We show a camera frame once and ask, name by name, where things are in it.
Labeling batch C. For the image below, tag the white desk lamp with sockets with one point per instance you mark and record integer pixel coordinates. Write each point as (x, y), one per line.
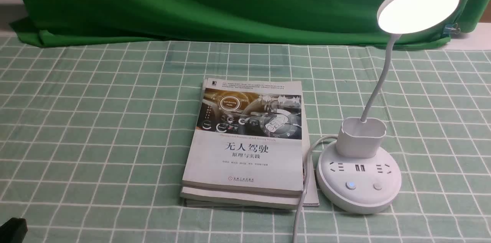
(354, 172)

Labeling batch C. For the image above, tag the top grey self-driving book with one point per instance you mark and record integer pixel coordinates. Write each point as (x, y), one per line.
(245, 158)

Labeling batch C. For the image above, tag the bottom grey book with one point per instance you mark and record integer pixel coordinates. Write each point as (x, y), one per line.
(238, 199)

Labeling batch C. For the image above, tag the green backdrop cloth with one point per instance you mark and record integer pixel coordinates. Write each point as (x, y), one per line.
(60, 23)

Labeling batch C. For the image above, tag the green checkered tablecloth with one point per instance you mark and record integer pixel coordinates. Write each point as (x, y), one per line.
(94, 140)

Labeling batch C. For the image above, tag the blue binder clip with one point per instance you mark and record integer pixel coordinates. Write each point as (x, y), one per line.
(451, 29)

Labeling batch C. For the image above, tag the black object at corner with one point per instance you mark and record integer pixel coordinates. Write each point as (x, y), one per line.
(13, 231)

